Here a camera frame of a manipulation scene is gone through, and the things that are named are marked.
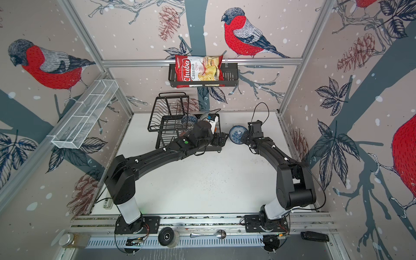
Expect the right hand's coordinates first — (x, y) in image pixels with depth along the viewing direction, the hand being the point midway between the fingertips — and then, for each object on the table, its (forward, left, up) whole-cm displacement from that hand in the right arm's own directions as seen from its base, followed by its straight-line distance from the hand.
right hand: (244, 135), depth 94 cm
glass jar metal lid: (-54, +74, +1) cm, 91 cm away
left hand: (-7, +12, +13) cm, 19 cm away
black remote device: (-47, -27, -9) cm, 55 cm away
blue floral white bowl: (+1, +5, -1) cm, 5 cm away
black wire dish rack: (+18, +50, -4) cm, 53 cm away
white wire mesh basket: (-5, +81, +21) cm, 84 cm away
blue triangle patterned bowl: (+18, +36, -7) cm, 41 cm away
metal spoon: (-48, +13, -12) cm, 51 cm away
